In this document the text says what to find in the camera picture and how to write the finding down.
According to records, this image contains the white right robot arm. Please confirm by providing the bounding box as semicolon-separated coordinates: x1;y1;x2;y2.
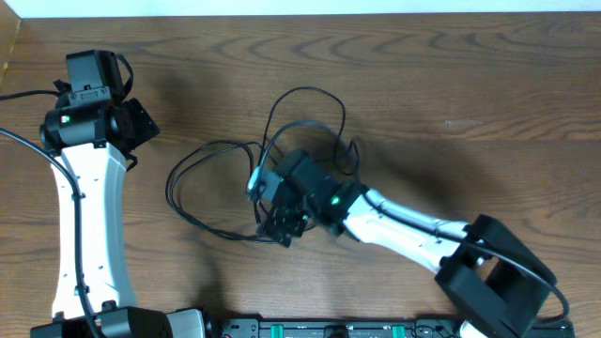
247;150;557;337

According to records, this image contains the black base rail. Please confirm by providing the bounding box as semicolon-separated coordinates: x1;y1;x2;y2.
206;316;577;338

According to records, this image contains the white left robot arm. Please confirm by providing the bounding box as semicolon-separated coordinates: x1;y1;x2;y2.
30;50;210;337

